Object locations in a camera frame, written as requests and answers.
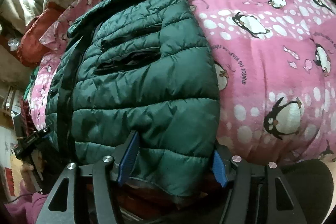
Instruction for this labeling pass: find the dark green puffer jacket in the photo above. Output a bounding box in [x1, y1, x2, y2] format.
[46, 0, 220, 197]

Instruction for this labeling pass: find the person left hand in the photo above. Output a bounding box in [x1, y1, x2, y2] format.
[21, 150, 43, 193]

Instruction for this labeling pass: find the green cloth at bedside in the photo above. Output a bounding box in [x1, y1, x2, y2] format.
[23, 66, 39, 100]

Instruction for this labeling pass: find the red ruffled pillow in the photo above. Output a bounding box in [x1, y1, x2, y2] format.
[17, 2, 65, 68]

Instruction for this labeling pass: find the beige curtain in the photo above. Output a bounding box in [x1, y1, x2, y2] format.
[1, 0, 40, 34]

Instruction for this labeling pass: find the pink penguin fleece blanket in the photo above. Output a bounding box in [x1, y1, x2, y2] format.
[30, 0, 335, 165]

